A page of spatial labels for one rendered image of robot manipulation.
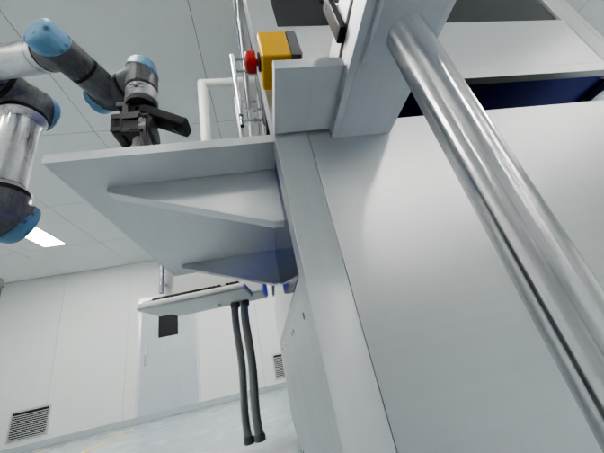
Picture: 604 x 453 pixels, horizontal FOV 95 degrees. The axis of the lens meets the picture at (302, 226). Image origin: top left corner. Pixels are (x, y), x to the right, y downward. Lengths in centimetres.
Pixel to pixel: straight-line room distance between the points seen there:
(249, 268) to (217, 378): 509
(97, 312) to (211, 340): 232
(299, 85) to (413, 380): 46
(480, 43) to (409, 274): 70
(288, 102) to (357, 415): 47
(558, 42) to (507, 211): 90
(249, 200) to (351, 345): 34
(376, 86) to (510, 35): 62
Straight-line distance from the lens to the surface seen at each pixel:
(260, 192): 59
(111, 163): 62
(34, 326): 753
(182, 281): 155
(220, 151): 57
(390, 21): 45
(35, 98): 126
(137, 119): 78
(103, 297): 700
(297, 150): 53
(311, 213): 46
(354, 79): 49
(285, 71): 47
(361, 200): 49
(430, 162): 60
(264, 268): 105
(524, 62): 100
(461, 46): 95
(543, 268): 28
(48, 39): 89
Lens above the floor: 48
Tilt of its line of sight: 24 degrees up
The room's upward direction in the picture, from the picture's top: 13 degrees counter-clockwise
